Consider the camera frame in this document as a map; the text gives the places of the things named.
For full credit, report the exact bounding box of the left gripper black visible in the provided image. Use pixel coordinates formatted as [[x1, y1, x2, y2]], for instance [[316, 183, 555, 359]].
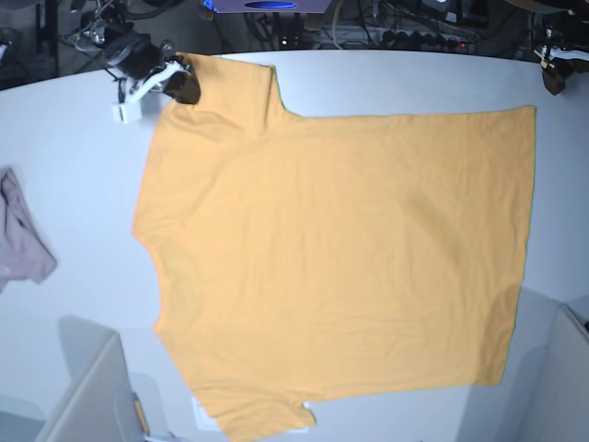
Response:
[[533, 28, 588, 96]]

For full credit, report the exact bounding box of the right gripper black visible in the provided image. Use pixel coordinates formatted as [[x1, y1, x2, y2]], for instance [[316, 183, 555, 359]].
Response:
[[102, 32, 202, 105]]

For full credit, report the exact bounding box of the orange T-shirt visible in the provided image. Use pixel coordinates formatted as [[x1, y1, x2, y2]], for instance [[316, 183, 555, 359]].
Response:
[[133, 54, 536, 441]]

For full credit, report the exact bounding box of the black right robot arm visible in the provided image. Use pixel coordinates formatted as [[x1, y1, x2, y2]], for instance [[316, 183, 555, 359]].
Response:
[[63, 1, 202, 107]]

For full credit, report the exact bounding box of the purple box with blue oval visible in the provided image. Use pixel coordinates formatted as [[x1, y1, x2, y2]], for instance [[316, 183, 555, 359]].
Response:
[[205, 0, 331, 14]]

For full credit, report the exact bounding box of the black power strip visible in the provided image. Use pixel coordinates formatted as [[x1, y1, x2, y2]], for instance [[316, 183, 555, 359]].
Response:
[[381, 29, 469, 52]]

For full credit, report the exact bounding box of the pink cloth at left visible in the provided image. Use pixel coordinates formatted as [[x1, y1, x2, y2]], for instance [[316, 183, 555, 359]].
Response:
[[1, 168, 57, 291]]

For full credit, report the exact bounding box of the grey bin lower right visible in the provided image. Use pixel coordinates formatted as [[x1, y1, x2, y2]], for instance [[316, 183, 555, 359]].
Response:
[[497, 292, 588, 441]]

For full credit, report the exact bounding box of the grey bin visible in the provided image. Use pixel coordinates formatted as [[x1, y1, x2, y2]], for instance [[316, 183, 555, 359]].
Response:
[[1, 316, 176, 441], [497, 292, 588, 441]]

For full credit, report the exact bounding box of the grey bin lower left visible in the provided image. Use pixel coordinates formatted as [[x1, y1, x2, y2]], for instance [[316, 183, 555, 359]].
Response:
[[1, 316, 176, 441]]

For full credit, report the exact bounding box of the white label plate on table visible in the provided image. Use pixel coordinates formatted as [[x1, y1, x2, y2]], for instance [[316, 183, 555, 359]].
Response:
[[191, 397, 310, 434]]

